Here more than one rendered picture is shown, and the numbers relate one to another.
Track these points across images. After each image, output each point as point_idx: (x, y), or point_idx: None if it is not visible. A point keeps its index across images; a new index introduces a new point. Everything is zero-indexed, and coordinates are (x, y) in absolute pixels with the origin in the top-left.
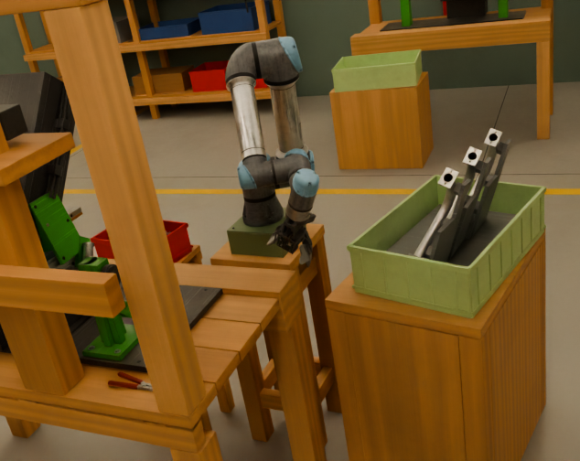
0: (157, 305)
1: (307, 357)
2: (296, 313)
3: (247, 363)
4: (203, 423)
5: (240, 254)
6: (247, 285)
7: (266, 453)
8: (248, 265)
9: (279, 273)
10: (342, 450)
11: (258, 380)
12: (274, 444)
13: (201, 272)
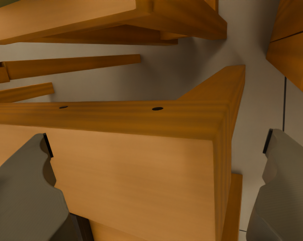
0: None
1: (236, 87)
2: (230, 135)
3: (139, 43)
4: (131, 63)
5: (6, 5)
6: (115, 217)
7: (183, 55)
8: (48, 33)
9: (160, 160)
10: (244, 27)
11: (154, 35)
12: (185, 44)
13: (10, 154)
